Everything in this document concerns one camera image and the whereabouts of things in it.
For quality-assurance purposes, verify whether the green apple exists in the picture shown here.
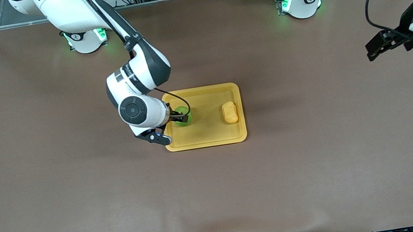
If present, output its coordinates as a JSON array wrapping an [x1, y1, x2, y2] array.
[[171, 104, 194, 129]]

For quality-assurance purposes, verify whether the yellow bread piece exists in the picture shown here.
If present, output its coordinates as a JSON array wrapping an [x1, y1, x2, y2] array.
[[221, 101, 240, 126]]

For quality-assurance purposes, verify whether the yellow plastic tray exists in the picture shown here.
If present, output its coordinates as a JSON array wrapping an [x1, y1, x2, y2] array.
[[158, 81, 249, 154]]

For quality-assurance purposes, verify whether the brown table mat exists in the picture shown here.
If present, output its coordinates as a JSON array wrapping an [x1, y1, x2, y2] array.
[[0, 0, 413, 232]]

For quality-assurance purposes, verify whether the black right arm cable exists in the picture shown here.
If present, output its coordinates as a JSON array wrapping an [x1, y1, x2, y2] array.
[[81, 0, 192, 128]]

